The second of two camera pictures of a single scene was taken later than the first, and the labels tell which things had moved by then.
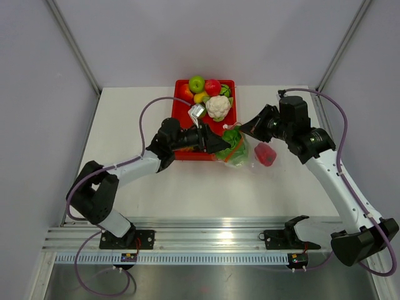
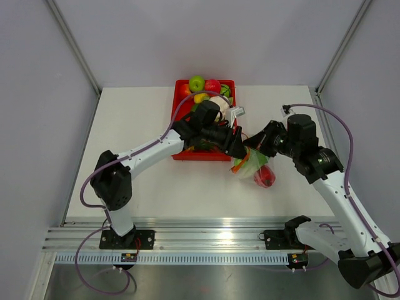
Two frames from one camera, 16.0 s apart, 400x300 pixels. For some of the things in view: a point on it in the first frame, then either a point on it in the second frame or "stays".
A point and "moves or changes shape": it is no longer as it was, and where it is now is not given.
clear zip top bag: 241,153 moves or changes shape
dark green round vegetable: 225,90 stays
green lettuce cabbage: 236,154 moves or changes shape
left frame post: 97,89 stays
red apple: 212,87 stays
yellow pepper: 198,97 stays
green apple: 196,84 stays
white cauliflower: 217,107 stays
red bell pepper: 265,154 moves or changes shape
